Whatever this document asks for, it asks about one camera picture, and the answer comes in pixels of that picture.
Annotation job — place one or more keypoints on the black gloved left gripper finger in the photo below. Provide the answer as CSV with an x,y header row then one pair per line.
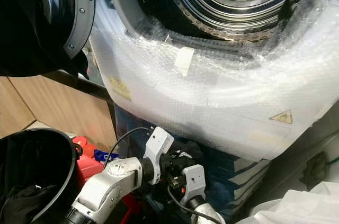
x,y
190,155

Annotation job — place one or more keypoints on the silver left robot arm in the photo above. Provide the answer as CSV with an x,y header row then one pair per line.
x,y
111,180

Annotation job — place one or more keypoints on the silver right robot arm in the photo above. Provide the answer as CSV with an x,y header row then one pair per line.
x,y
206,213

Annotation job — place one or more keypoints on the white washing machine bubble-wrapped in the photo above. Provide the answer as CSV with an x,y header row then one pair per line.
x,y
196,102

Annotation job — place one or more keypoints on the black clothes with white print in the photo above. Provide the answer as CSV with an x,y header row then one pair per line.
x,y
26,203

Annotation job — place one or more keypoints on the red plastic container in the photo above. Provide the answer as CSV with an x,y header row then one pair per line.
x,y
87,163

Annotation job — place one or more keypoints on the white tape strip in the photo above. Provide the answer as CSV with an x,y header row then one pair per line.
x,y
184,61

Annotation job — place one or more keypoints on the yellow triangle warning sticker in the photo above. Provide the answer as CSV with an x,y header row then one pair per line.
x,y
283,118

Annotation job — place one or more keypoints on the black round laundry basket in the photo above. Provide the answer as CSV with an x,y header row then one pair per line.
x,y
68,152

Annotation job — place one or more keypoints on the white crumpled cloth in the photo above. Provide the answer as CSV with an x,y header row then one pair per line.
x,y
291,205

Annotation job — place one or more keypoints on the black plug adapter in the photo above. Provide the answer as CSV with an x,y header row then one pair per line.
x,y
315,171

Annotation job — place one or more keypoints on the light wooden cabinet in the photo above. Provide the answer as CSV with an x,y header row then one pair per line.
x,y
53,107

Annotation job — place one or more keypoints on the steel washer drum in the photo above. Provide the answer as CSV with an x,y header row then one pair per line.
x,y
238,1

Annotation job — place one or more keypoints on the grey round washer door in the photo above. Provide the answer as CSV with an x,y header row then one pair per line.
x,y
83,17

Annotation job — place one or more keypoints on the large black garment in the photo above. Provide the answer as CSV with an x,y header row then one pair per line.
x,y
26,23

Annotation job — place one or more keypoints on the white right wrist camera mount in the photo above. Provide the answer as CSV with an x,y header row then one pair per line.
x,y
194,179

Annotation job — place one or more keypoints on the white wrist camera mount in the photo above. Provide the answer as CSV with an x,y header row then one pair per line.
x,y
194,179
157,144

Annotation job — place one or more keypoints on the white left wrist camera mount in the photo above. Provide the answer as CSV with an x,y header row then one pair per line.
x,y
157,144

